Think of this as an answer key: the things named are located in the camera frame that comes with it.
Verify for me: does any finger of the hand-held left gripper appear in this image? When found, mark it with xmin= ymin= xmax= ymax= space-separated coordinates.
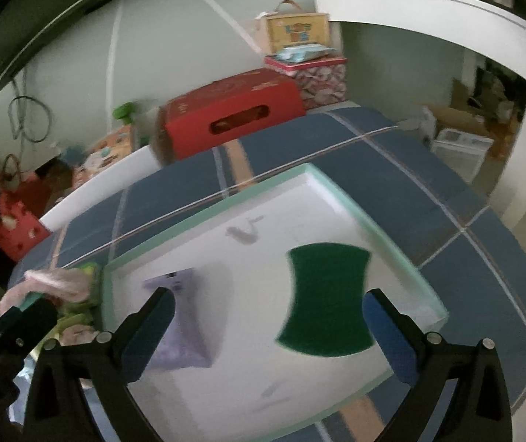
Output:
xmin=0 ymin=301 xmax=59 ymax=362

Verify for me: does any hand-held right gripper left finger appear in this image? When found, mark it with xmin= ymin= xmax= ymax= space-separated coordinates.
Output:
xmin=24 ymin=287 xmax=176 ymax=442

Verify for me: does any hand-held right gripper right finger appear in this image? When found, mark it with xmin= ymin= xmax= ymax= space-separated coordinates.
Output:
xmin=361 ymin=288 xmax=514 ymax=442

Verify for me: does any lilac packet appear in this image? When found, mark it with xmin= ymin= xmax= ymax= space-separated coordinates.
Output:
xmin=142 ymin=269 xmax=213 ymax=369

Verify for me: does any pink striped cloth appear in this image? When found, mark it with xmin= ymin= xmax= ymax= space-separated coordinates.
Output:
xmin=0 ymin=267 xmax=95 ymax=314

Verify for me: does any green scouring pad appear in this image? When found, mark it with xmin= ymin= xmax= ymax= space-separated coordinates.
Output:
xmin=276 ymin=243 xmax=376 ymax=356

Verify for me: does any white tray with green rim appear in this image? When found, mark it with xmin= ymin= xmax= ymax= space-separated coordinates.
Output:
xmin=99 ymin=163 xmax=450 ymax=434

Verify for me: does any green yellow sponge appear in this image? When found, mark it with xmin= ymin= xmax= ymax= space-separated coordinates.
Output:
xmin=67 ymin=262 xmax=103 ymax=288

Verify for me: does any red felt bag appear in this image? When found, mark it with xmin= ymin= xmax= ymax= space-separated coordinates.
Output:
xmin=0 ymin=154 xmax=54 ymax=261

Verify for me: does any white board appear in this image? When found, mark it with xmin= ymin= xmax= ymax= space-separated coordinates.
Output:
xmin=39 ymin=145 xmax=174 ymax=231

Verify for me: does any blue plaid blanket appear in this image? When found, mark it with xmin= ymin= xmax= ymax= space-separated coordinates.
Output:
xmin=7 ymin=106 xmax=526 ymax=442

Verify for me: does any colourful game box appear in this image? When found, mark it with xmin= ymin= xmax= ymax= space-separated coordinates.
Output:
xmin=72 ymin=124 xmax=137 ymax=185

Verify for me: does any white appliance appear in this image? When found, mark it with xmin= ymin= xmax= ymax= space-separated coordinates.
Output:
xmin=431 ymin=126 xmax=494 ymax=180

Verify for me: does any green dumbbell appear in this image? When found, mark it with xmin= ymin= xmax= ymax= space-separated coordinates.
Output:
xmin=112 ymin=102 xmax=137 ymax=123

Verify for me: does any brown cardboard box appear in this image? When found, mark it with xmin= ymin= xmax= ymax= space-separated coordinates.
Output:
xmin=428 ymin=104 xmax=516 ymax=157

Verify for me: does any red cardboard box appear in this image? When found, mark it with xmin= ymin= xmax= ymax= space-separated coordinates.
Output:
xmin=157 ymin=68 xmax=307 ymax=164

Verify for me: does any patterned tin box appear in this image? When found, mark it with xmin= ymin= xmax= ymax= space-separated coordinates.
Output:
xmin=265 ymin=53 xmax=349 ymax=110

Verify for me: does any blue wipes pack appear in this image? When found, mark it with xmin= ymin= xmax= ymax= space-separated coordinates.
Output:
xmin=274 ymin=43 xmax=337 ymax=63

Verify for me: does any yellow carry box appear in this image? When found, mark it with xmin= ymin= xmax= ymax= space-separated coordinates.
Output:
xmin=254 ymin=0 xmax=330 ymax=53

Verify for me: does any white desk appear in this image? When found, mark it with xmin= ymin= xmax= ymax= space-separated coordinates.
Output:
xmin=311 ymin=0 xmax=526 ymax=228

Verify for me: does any black cable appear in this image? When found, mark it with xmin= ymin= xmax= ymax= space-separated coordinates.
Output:
xmin=7 ymin=67 xmax=54 ymax=143

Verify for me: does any wall television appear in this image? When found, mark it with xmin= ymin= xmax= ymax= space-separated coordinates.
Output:
xmin=0 ymin=0 xmax=172 ymax=97

